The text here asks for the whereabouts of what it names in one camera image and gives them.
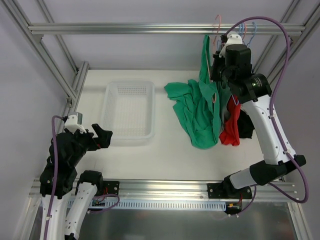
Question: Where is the grey tank top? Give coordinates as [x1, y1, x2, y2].
[220, 105, 231, 133]

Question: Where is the green tank top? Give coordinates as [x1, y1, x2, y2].
[164, 35, 222, 150]

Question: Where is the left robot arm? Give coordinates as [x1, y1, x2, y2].
[39, 123, 113, 240]

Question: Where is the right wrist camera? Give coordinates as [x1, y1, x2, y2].
[219, 31, 243, 58]

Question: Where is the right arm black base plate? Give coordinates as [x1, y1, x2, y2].
[207, 182, 253, 200]

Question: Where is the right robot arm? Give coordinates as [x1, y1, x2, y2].
[211, 44, 307, 199]

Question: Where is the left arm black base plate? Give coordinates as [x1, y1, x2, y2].
[102, 180, 120, 195]

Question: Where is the black tank top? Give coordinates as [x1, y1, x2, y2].
[237, 110, 255, 139]

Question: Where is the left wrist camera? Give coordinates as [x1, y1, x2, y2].
[64, 112, 86, 134]

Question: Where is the red tank top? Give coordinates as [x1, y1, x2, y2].
[219, 95, 241, 146]

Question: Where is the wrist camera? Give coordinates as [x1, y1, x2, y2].
[219, 31, 243, 58]
[64, 112, 86, 134]

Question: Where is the white plastic basket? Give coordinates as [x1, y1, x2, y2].
[100, 80, 156, 147]

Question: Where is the white slotted cable duct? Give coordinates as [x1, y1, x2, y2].
[67, 199, 227, 211]

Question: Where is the aluminium frame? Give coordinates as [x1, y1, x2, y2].
[0, 0, 320, 240]

